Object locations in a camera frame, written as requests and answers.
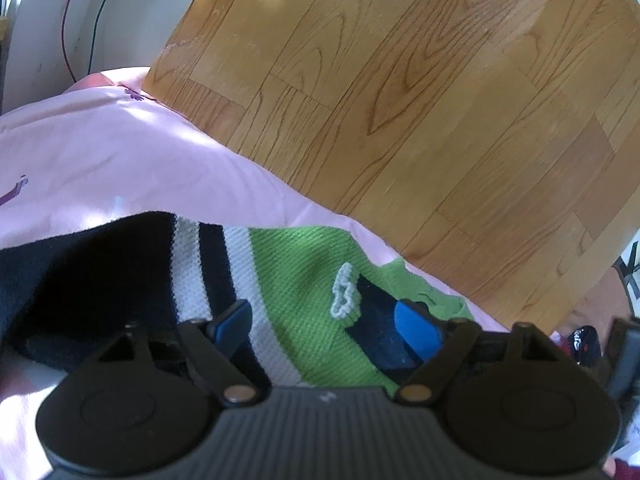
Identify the green navy white knit sweater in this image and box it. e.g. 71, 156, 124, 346
1, 212, 470, 390

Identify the person's right hand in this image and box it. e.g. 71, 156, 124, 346
602, 457, 616, 478

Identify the black red patterned folded garment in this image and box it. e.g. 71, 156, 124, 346
562, 325, 602, 368

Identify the wood grain headboard panel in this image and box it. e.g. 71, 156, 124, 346
144, 0, 639, 331

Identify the black wall cable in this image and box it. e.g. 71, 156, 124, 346
86, 0, 132, 77

